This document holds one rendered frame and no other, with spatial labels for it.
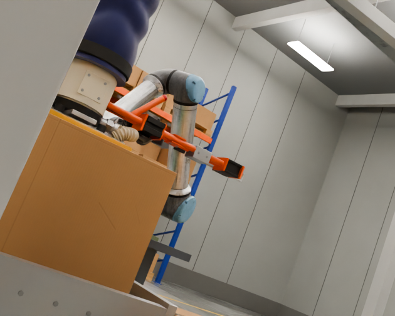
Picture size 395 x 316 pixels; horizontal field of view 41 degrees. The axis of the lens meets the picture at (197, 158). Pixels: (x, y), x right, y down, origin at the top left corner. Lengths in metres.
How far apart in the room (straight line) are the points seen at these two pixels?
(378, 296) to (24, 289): 3.99
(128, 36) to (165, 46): 10.02
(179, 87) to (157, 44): 9.25
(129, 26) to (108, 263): 0.72
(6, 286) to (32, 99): 0.85
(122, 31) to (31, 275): 0.77
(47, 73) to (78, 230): 1.01
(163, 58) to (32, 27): 11.10
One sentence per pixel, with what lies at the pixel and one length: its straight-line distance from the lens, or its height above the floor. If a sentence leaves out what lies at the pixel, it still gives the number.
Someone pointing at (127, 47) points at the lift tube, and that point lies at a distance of 1.68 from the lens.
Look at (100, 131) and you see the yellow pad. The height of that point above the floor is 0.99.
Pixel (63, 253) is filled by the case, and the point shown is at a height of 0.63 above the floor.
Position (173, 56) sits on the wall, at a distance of 11.78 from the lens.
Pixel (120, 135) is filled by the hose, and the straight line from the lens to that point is 1.63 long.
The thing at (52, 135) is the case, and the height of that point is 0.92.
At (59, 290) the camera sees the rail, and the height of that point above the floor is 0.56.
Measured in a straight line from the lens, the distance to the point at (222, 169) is 1.90.
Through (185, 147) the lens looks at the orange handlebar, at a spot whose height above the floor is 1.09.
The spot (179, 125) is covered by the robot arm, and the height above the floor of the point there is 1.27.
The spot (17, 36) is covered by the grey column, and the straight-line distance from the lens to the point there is 0.56.
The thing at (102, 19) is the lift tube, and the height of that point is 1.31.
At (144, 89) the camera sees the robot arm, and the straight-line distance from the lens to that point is 2.35.
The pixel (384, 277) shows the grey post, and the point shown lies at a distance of 5.02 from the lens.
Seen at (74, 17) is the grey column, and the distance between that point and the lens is 0.57.
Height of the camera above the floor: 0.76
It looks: 10 degrees up
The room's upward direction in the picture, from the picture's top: 22 degrees clockwise
